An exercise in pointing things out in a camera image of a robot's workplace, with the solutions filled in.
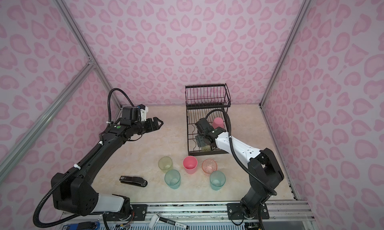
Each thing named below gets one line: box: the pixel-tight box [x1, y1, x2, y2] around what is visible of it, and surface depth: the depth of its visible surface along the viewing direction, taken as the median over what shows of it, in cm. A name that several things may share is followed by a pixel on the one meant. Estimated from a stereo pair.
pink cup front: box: [183, 155, 198, 175], surface depth 84 cm
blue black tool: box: [62, 221, 100, 230], surface depth 68 cm
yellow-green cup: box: [158, 156, 173, 173], surface depth 84 cm
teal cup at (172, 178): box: [164, 169, 181, 190], surface depth 78 cm
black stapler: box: [119, 176, 148, 188], surface depth 83 cm
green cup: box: [195, 135, 211, 152], surface depth 81 cm
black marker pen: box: [148, 214, 190, 230], surface depth 71 cm
